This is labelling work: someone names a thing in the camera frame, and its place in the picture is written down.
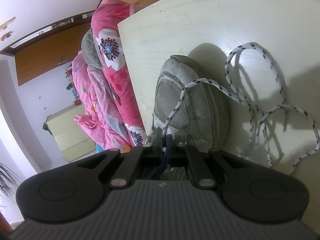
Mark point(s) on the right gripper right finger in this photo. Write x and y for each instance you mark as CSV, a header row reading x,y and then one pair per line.
x,y
194,162

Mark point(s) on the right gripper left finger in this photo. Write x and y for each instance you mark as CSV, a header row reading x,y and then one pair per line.
x,y
140,161

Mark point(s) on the white mint sneaker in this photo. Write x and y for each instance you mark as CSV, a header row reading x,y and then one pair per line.
x,y
203,119

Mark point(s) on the cream yellow cabinet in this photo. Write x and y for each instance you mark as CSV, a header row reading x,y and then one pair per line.
x,y
72,141

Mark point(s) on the grey knitted cloth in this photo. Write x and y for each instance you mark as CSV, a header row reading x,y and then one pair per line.
x,y
90,50

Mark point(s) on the brown wooden door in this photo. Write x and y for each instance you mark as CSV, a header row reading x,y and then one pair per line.
x,y
49,53

